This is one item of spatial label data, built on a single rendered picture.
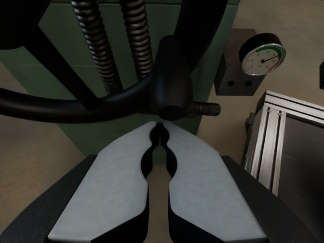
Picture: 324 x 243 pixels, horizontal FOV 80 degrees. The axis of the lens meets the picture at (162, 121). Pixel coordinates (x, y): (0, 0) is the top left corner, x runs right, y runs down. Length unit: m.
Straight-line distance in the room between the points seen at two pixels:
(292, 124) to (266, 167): 0.25
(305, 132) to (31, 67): 0.91
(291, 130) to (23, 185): 1.13
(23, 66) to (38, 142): 0.68
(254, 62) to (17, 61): 0.44
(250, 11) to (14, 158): 1.87
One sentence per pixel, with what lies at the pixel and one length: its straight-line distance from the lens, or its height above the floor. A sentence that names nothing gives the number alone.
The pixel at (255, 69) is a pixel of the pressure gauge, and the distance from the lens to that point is 0.36.
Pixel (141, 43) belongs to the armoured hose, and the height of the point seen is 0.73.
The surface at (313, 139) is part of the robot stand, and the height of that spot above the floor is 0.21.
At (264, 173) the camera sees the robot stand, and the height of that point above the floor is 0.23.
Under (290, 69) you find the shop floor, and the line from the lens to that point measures 1.51.
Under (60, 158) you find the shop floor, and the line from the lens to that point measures 1.04.
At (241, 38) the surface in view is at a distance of 0.46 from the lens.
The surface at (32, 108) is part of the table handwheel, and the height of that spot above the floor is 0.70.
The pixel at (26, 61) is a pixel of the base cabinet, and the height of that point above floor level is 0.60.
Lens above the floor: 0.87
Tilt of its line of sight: 58 degrees down
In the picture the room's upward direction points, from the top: 1 degrees clockwise
